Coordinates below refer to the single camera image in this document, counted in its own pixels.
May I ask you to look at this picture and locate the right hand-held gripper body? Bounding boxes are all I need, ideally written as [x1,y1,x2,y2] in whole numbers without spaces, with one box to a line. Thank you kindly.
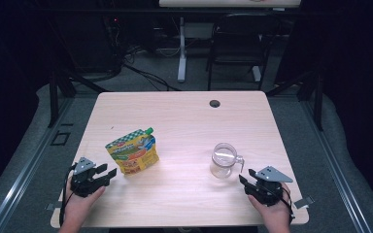
[244,165,294,207]

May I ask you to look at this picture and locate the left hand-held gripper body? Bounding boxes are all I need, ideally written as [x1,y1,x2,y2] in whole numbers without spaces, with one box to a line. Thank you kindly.
[69,156,111,198]

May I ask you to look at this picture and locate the clear glass jar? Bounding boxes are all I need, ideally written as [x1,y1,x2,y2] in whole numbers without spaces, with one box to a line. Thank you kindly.
[209,142,246,180]

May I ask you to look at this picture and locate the yellow spouted food pouch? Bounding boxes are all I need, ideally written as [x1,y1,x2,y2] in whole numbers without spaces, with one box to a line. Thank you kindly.
[105,126,160,177]

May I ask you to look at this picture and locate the person's left hand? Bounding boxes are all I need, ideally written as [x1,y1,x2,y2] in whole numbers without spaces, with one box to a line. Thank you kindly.
[63,179,107,223]

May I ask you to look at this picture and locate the person's right hand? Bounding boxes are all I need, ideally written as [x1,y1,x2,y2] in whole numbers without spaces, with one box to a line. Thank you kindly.
[247,183,293,228]

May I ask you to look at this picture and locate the grey tape strip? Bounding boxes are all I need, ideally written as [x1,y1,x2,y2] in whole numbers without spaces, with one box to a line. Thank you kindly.
[293,195,316,210]
[46,201,63,212]

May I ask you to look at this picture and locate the black metal stand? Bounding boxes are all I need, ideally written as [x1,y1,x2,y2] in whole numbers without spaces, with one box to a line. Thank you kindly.
[265,67,324,132]
[47,66,109,129]

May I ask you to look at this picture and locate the dark equipment with red light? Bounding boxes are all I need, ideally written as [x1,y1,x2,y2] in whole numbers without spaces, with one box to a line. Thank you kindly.
[101,14,125,74]

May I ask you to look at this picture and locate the black chair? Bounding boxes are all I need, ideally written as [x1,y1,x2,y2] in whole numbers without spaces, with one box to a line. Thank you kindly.
[206,13,281,91]

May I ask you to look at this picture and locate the white background desk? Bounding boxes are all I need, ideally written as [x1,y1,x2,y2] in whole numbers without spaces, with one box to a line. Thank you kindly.
[158,0,302,83]

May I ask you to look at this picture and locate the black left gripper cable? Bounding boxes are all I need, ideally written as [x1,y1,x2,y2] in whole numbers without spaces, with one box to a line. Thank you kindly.
[58,162,79,227]

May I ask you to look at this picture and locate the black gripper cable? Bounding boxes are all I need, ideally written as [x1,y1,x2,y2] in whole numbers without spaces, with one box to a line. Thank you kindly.
[58,162,79,227]
[280,187,296,225]

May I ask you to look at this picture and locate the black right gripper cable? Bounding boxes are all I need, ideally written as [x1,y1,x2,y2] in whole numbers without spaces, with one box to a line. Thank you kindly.
[280,187,296,225]

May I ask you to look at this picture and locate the grey metal floor rail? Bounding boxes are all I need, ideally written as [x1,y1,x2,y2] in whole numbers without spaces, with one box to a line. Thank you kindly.
[300,98,373,233]
[0,96,75,233]

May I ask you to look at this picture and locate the black floor cables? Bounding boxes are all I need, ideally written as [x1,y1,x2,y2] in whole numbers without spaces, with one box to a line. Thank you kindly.
[122,45,182,92]

